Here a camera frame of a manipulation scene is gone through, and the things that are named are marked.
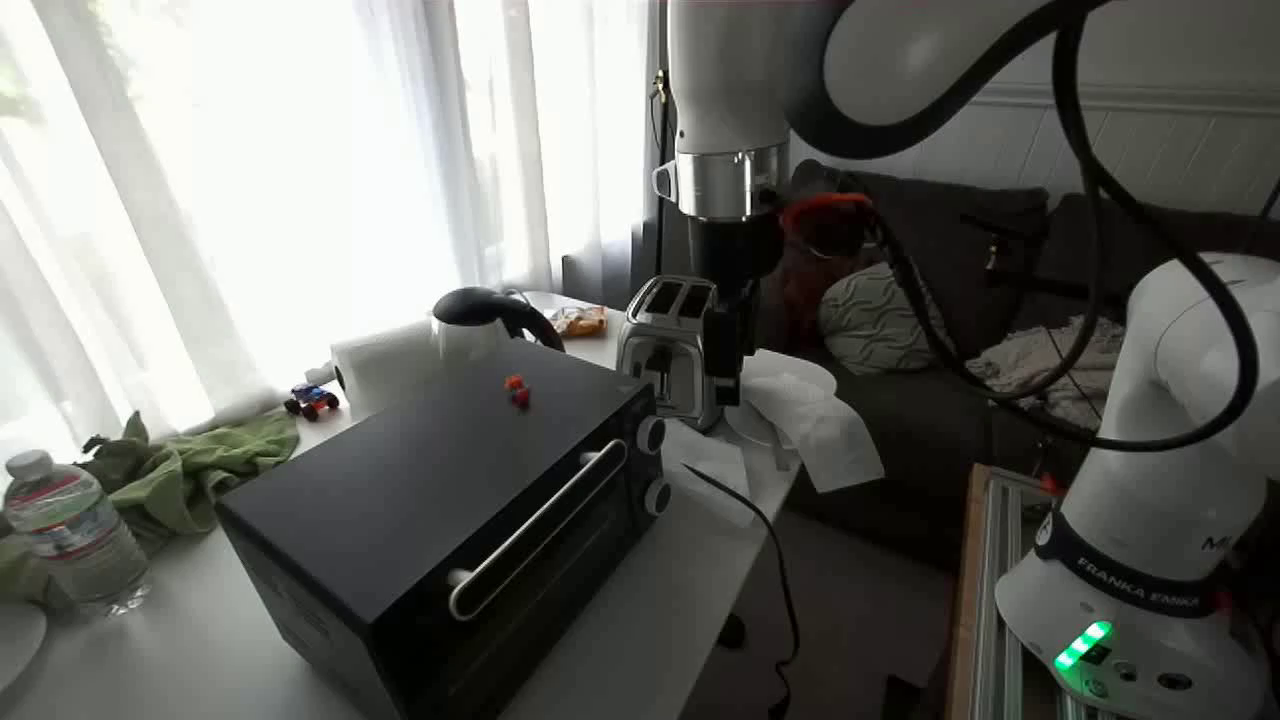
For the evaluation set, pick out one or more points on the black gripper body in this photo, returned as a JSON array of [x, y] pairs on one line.
[[742, 255]]

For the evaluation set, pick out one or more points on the black mini oven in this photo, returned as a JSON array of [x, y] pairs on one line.
[[400, 507]]

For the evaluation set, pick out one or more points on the silver toaster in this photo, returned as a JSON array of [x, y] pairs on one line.
[[664, 354]]

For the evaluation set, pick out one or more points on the white crumpled cloth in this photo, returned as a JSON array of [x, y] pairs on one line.
[[806, 415]]

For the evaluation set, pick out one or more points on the red cushion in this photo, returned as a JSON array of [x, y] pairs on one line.
[[826, 235]]

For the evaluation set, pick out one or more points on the white paper sheet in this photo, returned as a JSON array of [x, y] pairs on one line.
[[704, 452]]

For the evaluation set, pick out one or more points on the white pillow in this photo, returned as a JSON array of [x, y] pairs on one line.
[[875, 321]]

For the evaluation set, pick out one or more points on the orange snack bag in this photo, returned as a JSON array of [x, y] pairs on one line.
[[582, 321]]

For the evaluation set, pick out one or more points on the small red toy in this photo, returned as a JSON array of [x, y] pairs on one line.
[[516, 389]]

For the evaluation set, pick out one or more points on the dark grey sofa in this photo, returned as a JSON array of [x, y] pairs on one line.
[[962, 255]]

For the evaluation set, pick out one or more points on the black and white kettle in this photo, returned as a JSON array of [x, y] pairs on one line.
[[474, 312]]

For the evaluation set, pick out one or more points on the beige blanket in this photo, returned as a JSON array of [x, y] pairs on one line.
[[1052, 367]]

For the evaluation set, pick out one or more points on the white paper towel box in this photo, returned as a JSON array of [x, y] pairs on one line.
[[387, 362]]

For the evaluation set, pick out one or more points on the wooden rack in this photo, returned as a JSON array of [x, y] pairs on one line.
[[986, 602]]

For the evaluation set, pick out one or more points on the small toy car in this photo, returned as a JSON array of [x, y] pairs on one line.
[[312, 398]]

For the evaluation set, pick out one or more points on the white sheer curtain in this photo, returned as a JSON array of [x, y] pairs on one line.
[[266, 175]]

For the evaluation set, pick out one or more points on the green cloth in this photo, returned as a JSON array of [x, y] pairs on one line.
[[200, 467]]

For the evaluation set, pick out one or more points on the clear plastic water bottle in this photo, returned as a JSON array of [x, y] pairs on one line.
[[74, 532]]

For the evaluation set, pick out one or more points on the white plate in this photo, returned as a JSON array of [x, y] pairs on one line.
[[14, 642]]

